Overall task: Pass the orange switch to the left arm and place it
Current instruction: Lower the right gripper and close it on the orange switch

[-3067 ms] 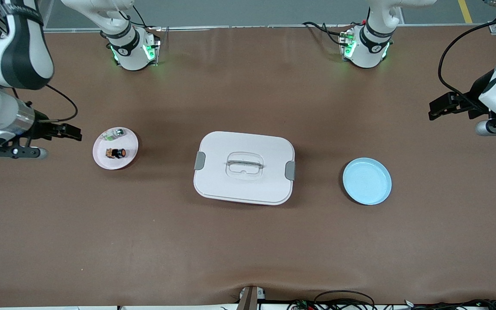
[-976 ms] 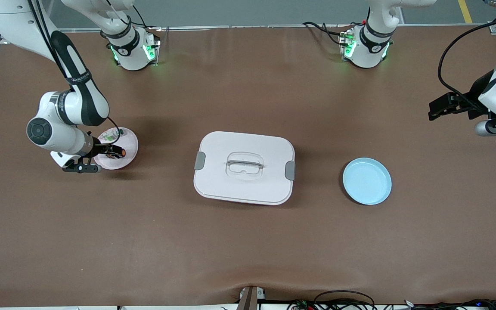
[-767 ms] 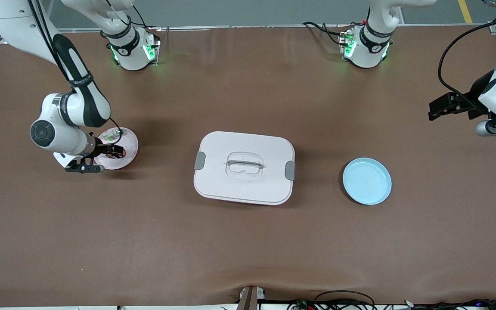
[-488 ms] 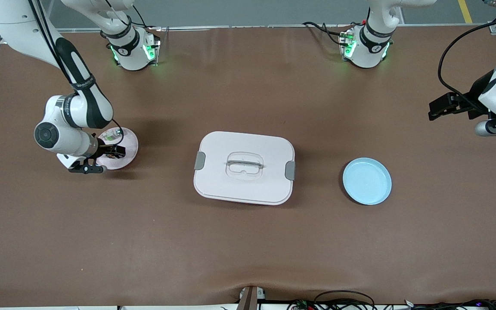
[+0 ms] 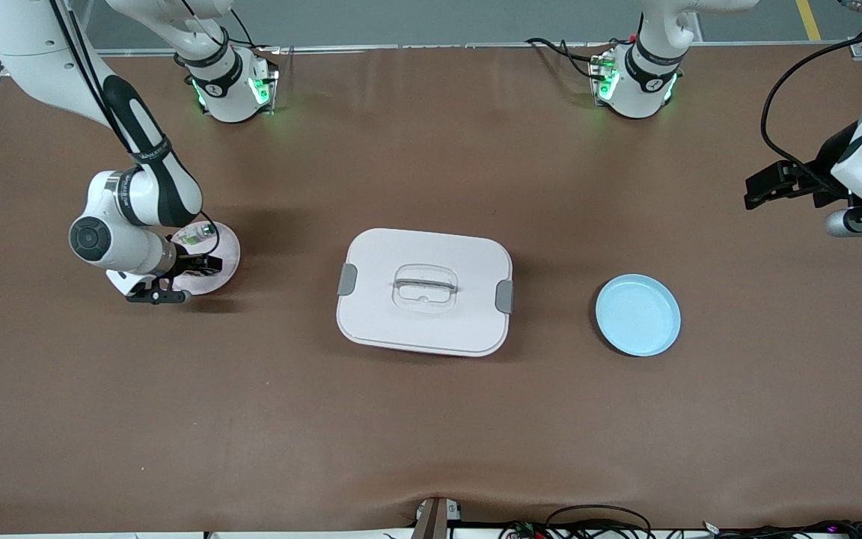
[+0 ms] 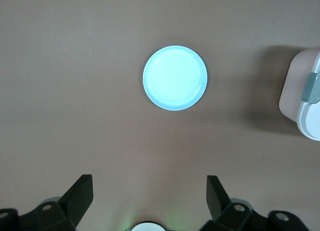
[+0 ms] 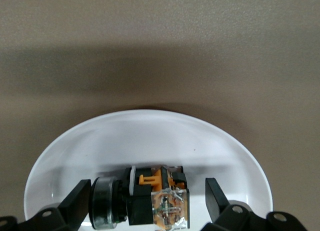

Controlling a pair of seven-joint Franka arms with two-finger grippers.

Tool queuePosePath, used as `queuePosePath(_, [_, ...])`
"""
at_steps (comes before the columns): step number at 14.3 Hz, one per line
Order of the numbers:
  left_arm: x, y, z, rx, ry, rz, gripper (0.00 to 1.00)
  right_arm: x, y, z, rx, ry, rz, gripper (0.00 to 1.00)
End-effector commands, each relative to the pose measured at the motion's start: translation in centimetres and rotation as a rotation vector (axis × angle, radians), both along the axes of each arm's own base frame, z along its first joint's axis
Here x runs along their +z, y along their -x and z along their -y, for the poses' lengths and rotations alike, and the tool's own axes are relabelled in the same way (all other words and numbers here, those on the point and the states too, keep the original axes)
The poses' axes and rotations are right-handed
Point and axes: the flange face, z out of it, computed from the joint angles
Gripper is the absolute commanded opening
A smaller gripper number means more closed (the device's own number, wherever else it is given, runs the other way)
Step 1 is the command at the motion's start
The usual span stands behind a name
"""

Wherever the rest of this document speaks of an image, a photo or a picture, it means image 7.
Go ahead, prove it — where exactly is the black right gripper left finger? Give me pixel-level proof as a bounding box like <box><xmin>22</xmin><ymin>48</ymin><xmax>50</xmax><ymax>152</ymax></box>
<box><xmin>0</xmin><ymin>179</ymin><xmax>92</xmax><ymax>231</ymax></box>

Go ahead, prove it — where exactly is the pink round plate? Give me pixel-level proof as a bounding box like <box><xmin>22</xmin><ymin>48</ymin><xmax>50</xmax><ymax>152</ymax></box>
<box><xmin>23</xmin><ymin>109</ymin><xmax>273</xmax><ymax>231</ymax></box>

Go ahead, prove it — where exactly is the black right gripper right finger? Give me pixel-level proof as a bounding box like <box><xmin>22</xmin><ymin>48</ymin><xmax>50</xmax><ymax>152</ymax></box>
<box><xmin>204</xmin><ymin>177</ymin><xmax>307</xmax><ymax>231</ymax></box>

